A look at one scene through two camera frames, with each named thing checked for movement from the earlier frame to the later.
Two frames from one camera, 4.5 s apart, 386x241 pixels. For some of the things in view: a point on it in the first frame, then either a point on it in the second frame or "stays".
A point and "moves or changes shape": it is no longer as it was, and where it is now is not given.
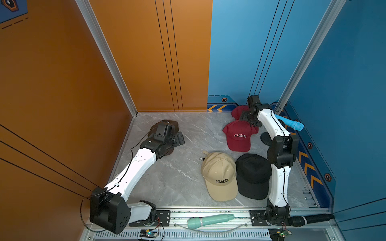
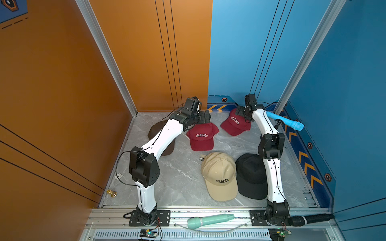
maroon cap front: [238, 134] to [201, 136]
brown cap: [175, 126] stays
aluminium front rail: [236, 228] stays
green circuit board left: [147, 233] stays
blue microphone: [295, 125] stays
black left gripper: [177, 142] to [203, 120]
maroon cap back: [237, 110] moves or changes shape
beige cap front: [219, 169] stays
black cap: [254, 172] stays
